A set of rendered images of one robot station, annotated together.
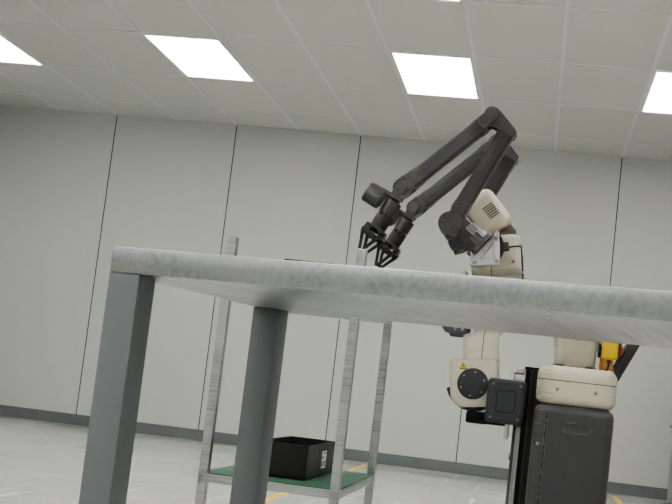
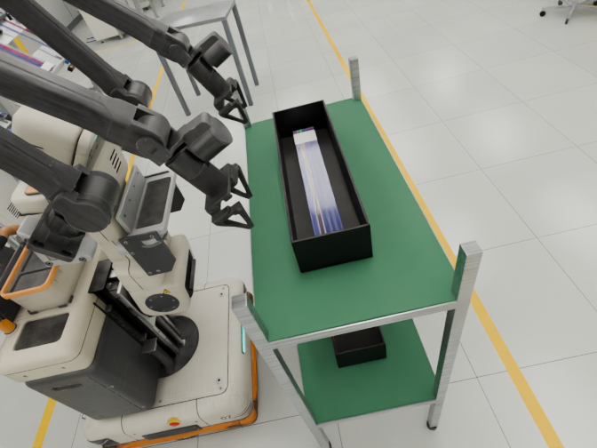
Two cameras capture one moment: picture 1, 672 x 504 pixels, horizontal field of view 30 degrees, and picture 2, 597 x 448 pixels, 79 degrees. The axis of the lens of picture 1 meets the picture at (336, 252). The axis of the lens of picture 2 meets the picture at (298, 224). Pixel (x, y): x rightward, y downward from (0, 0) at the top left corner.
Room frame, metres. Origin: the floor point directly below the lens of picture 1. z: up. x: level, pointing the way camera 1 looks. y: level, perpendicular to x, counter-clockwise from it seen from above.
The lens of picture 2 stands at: (5.19, -0.12, 1.64)
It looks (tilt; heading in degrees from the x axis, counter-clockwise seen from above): 45 degrees down; 175
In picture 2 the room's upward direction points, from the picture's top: 16 degrees counter-clockwise
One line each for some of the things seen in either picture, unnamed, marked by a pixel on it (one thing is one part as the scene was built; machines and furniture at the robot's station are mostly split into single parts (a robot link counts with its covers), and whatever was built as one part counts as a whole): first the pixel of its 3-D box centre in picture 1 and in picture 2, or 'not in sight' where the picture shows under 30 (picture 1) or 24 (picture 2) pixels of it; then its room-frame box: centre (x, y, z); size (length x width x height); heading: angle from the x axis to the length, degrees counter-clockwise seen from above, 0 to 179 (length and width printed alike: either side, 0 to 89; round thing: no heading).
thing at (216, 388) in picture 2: not in sight; (179, 356); (4.26, -0.73, 0.16); 0.67 x 0.64 x 0.25; 80
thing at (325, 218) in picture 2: not in sight; (315, 180); (4.40, 0.03, 0.98); 0.51 x 0.07 x 0.03; 170
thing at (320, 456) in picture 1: (297, 456); (343, 287); (4.39, 0.05, 0.41); 0.57 x 0.17 x 0.11; 170
